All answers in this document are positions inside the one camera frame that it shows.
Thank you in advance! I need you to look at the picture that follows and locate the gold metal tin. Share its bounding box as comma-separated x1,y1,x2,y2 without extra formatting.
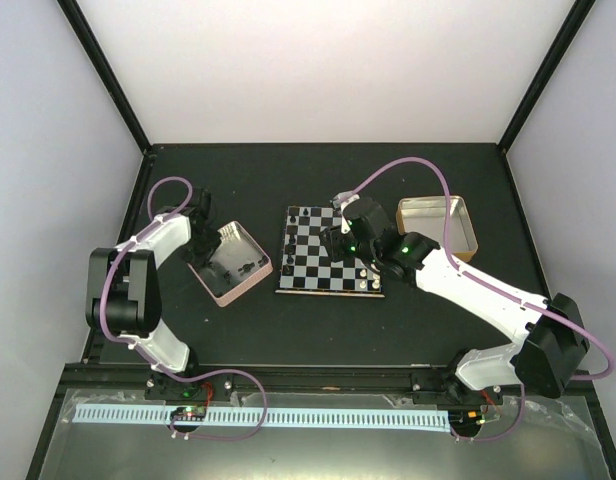
396,195,478,262

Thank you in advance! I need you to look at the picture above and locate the pink metal tin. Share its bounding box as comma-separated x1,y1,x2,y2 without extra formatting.
187,221,273,307

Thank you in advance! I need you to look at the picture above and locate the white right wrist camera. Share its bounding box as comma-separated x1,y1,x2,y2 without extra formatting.
332,191,360,234

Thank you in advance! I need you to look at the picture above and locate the circuit board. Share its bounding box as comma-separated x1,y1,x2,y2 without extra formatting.
170,406,207,424
448,410,501,427

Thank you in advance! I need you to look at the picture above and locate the left circuit board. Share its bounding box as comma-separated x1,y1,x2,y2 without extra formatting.
170,406,207,424

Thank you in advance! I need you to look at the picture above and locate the light blue slotted cable duct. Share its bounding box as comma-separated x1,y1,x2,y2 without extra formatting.
72,404,451,433

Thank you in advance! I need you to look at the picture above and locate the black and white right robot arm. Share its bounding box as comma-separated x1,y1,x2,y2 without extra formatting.
320,192,589,403

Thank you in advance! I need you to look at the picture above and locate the black and white chessboard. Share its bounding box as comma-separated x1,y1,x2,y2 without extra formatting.
277,206,384,298

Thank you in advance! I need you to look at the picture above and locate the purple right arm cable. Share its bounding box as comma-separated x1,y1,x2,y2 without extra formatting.
332,157,616,444

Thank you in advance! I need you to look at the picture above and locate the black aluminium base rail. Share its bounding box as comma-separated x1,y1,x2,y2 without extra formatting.
62,363,594,401

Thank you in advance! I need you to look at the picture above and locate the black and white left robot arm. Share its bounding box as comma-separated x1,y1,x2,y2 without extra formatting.
85,189,221,399

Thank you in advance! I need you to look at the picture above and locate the right circuit board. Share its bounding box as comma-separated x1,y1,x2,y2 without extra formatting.
448,410,501,427

